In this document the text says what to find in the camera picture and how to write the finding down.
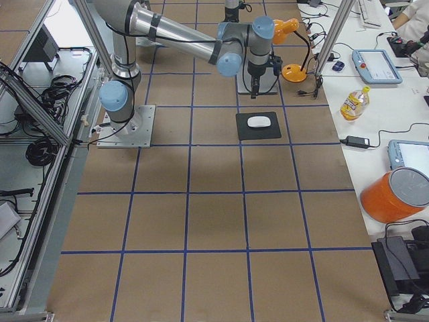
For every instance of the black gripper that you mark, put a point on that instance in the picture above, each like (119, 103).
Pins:
(254, 71)

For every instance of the white computer mouse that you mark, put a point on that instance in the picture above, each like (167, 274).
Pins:
(259, 121)

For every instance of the black mousepad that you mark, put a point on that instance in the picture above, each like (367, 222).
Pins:
(247, 133)

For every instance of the orange desk lamp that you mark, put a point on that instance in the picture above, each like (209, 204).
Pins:
(292, 71)

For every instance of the dark blue checkered pouch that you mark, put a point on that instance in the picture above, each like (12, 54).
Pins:
(338, 66)

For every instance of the orange juice bottle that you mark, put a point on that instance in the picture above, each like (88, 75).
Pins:
(355, 104)

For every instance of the blue teach pendant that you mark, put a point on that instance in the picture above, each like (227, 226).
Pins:
(375, 67)
(411, 154)

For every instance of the black power adapter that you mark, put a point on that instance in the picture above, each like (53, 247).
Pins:
(356, 142)

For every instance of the white keyboard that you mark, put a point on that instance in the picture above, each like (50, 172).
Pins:
(369, 15)

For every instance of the person in white shirt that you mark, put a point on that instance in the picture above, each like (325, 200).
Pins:
(412, 22)

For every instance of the orange cylindrical container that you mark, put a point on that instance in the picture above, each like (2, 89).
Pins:
(398, 194)

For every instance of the black equipment box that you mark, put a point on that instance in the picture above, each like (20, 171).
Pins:
(403, 266)

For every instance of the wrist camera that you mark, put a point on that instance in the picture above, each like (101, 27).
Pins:
(276, 63)

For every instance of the aluminium frame post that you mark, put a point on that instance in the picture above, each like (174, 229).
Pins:
(333, 33)

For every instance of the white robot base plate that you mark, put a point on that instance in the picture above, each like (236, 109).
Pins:
(136, 134)

